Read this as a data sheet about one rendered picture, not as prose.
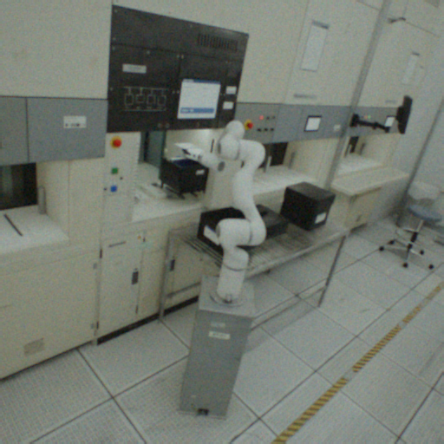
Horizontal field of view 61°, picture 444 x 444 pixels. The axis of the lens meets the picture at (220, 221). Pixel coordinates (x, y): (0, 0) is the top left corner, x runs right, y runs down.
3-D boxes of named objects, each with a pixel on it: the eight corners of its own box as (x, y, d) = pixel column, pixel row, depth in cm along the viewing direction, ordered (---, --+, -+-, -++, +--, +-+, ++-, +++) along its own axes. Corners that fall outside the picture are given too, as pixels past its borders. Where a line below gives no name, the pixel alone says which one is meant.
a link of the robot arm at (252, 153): (227, 244, 181) (258, 245, 186) (237, 244, 170) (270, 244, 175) (227, 142, 185) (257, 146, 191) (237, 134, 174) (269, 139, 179)
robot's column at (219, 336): (226, 420, 215) (256, 316, 182) (177, 413, 213) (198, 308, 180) (226, 380, 240) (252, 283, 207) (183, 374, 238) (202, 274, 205)
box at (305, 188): (308, 232, 277) (318, 200, 266) (277, 216, 293) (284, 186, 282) (327, 224, 297) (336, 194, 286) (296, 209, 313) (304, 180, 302)
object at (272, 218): (260, 241, 251) (264, 224, 245) (230, 222, 269) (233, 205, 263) (287, 232, 270) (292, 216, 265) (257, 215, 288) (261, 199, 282)
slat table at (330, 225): (212, 377, 239) (235, 279, 206) (156, 322, 275) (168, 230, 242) (321, 307, 327) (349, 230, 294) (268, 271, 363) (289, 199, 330)
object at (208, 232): (195, 237, 241) (199, 212, 233) (226, 228, 259) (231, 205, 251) (225, 258, 224) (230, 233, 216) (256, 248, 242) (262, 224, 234)
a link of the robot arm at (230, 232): (250, 270, 182) (261, 227, 172) (213, 271, 176) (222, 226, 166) (242, 257, 192) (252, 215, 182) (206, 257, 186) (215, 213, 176)
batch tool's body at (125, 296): (99, 351, 242) (118, 6, 157) (40, 275, 298) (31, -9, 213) (202, 304, 302) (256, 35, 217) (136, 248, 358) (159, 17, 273)
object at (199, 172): (175, 200, 236) (182, 152, 223) (156, 189, 249) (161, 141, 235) (205, 195, 253) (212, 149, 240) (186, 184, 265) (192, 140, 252)
